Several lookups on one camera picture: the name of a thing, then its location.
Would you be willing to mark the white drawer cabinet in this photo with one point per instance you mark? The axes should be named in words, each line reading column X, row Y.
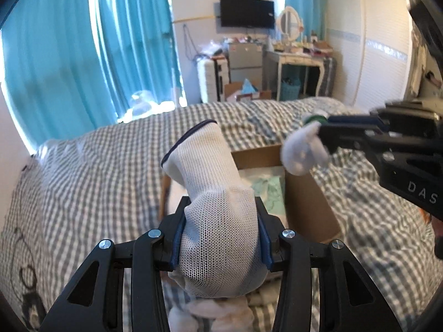
column 207, row 81

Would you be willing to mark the grey metal cabinet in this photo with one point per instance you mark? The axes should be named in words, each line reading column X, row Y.
column 245, row 60

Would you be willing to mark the cardboard box with teal cloth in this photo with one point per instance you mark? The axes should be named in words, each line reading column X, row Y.
column 242, row 91

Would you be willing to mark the pile of white soft cloths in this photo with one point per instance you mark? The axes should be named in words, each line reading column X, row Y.
column 211, row 313

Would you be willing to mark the black wall television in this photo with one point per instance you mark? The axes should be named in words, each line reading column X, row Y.
column 247, row 12

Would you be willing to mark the small white sock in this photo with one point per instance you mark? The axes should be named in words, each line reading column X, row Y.
column 301, row 152

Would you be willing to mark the oval vanity mirror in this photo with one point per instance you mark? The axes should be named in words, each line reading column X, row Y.
column 289, row 22

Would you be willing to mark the teal woven basket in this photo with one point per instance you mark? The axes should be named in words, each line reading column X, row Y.
column 290, row 91

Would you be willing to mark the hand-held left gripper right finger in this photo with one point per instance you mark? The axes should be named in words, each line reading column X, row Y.
column 265, row 245

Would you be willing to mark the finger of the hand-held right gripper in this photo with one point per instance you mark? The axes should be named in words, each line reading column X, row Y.
column 353, row 120
column 346, row 140

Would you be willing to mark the grey checked bed blanket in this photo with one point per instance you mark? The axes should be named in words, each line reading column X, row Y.
column 86, row 186

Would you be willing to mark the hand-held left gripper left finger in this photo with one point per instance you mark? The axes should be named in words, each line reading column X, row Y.
column 175, row 237

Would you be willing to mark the white wardrobe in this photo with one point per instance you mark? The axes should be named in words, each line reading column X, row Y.
column 370, row 48

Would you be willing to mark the mint green cloth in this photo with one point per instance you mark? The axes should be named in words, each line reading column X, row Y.
column 273, row 190

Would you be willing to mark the teal window curtain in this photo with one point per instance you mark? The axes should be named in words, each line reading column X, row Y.
column 304, row 3
column 69, row 52

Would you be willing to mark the white dressing table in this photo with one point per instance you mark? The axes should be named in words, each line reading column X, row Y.
column 294, row 60

